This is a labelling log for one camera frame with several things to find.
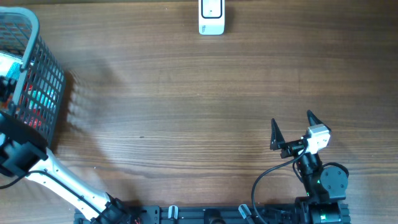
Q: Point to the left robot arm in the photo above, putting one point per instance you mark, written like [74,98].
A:
[25,154]

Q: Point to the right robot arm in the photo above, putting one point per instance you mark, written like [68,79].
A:
[325,184]

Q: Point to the grey plastic shopping basket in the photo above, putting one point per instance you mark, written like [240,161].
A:
[41,83]

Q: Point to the white barcode scanner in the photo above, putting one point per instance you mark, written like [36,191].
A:
[211,17]

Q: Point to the cream snack pouch blue seal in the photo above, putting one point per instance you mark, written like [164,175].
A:
[10,65]

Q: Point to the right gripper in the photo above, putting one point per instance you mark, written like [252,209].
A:
[278,142]

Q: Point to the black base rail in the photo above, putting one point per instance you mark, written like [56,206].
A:
[230,215]

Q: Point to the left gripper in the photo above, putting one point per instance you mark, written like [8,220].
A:
[7,85]

